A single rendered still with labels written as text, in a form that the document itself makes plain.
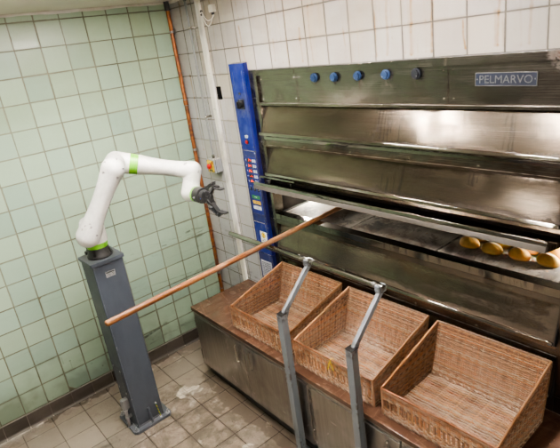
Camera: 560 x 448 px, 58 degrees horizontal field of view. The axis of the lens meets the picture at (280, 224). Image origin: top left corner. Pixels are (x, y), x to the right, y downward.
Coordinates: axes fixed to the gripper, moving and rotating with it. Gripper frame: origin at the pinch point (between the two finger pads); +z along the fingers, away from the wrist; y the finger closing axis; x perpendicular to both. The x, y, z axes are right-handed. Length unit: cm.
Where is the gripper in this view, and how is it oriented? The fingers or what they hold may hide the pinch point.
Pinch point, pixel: (223, 201)
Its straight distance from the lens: 273.7
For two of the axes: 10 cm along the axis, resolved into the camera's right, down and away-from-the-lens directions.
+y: 1.3, 9.3, 3.5
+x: -7.5, 3.2, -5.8
